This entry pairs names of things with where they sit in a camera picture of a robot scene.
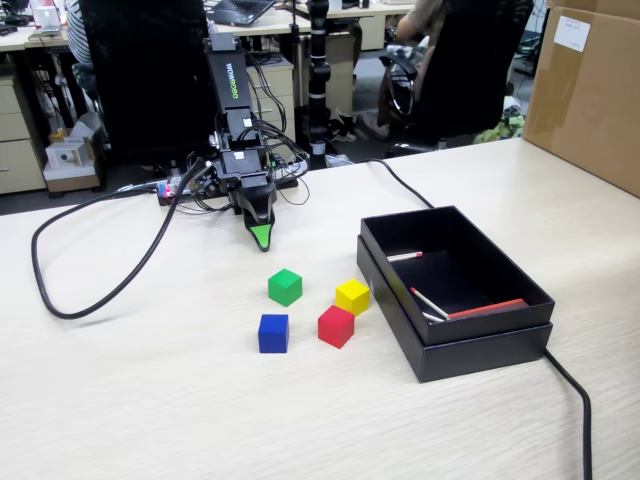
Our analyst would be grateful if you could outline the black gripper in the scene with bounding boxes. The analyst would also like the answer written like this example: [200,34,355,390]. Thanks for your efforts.
[212,147,280,253]

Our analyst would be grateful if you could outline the green wooden cube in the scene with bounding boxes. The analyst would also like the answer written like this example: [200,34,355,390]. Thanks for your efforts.
[267,268,304,308]

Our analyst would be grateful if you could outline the yellow wooden cube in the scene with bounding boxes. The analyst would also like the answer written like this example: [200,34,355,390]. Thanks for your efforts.
[334,278,372,318]

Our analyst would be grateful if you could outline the blue wooden cube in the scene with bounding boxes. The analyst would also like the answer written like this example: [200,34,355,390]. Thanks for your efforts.
[257,313,291,355]

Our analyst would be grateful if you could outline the red wooden cube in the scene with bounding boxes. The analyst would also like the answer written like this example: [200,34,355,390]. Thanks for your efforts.
[317,304,356,350]

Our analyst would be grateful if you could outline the robot base with circuit board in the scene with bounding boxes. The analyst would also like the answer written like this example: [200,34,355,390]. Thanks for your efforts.
[155,172,301,211]

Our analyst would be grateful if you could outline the small open cardboard box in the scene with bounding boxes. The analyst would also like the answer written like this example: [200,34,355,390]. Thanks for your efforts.
[42,137,104,194]

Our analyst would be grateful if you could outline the white product box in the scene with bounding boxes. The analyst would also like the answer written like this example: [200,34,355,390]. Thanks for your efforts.
[45,141,87,170]

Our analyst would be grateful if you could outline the black cardboard box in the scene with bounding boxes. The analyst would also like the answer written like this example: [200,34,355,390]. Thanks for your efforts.
[359,204,557,347]

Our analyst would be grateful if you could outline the black open box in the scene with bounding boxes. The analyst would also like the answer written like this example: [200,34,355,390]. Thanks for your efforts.
[355,234,555,385]

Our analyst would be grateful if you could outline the large brown cardboard box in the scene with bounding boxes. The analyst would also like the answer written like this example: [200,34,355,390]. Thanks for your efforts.
[521,0,640,199]

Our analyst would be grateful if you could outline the beige drawer cabinet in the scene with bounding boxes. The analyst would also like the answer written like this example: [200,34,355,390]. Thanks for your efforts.
[0,74,49,196]
[247,54,298,151]

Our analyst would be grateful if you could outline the black segmented pole white rings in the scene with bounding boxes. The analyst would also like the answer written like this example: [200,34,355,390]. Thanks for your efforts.
[305,0,333,171]

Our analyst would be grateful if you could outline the black mesh office chair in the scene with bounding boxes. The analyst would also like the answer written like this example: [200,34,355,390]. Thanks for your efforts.
[78,0,221,174]

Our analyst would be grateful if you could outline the beige office desk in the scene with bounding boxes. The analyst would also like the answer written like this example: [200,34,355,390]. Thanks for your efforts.
[0,22,72,54]
[204,0,417,37]

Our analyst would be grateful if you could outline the black laptop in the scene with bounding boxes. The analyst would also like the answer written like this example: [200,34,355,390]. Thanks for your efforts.
[206,0,278,28]

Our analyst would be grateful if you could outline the black office chair with armrest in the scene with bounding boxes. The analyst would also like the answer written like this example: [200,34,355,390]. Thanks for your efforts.
[377,0,534,158]

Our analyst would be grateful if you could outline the red matchbox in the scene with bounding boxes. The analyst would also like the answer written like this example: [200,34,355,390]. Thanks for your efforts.
[447,298,530,322]

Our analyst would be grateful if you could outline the yellow green bag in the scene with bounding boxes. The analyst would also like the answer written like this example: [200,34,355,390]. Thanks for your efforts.
[472,113,527,147]

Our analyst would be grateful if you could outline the person in striped shirt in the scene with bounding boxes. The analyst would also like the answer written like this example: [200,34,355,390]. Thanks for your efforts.
[66,0,102,94]

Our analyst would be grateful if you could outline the thick black cable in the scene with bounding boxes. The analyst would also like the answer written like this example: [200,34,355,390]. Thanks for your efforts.
[30,156,209,321]
[359,158,595,480]

